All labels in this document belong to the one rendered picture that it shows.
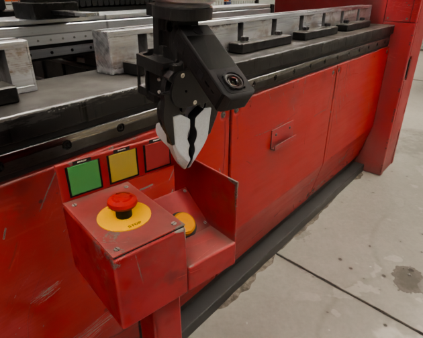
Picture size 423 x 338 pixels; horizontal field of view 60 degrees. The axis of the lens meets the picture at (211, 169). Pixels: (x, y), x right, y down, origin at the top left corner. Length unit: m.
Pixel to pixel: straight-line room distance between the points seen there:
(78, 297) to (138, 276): 0.42
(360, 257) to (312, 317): 0.43
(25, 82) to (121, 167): 0.30
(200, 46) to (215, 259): 0.31
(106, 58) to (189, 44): 0.49
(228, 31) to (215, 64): 0.78
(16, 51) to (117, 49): 0.22
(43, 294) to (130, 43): 0.58
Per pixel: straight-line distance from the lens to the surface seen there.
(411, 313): 1.60
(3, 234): 0.73
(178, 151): 0.49
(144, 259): 0.47
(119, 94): 0.76
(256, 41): 1.22
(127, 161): 0.58
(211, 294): 1.42
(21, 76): 0.80
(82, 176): 0.56
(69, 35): 1.14
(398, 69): 2.33
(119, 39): 0.90
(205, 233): 0.59
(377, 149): 2.46
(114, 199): 0.50
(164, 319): 0.65
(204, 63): 0.41
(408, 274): 1.76
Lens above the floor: 1.06
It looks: 26 degrees down
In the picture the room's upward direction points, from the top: straight up
